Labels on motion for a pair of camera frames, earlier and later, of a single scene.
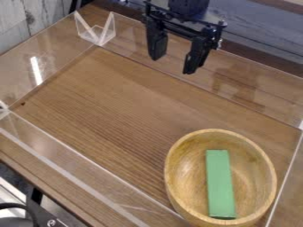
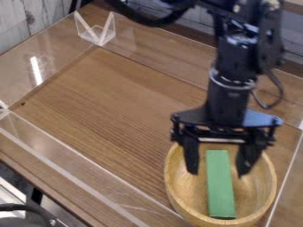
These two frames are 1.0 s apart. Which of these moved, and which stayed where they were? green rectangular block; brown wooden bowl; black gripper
Moved: black gripper
Stayed: green rectangular block; brown wooden bowl
